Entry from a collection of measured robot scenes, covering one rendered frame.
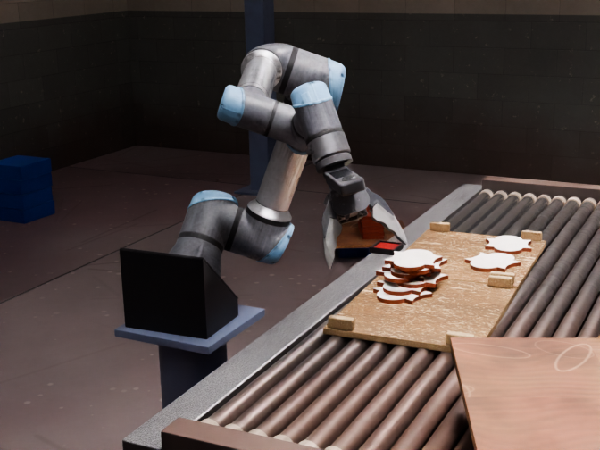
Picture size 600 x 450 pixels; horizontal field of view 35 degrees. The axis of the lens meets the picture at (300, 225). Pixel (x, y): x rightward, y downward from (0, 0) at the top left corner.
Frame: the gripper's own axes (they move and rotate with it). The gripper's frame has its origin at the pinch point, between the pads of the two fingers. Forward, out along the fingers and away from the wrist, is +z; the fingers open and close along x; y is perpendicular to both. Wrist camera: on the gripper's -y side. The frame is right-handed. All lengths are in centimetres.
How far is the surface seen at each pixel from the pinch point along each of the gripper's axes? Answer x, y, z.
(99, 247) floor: 73, 418, -108
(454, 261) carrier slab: -37, 76, -1
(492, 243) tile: -52, 85, -3
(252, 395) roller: 27.6, 16.8, 16.6
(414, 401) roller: -1.0, 10.1, 27.6
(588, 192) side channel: -106, 133, -14
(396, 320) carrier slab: -9.5, 41.2, 10.5
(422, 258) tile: -23, 54, -2
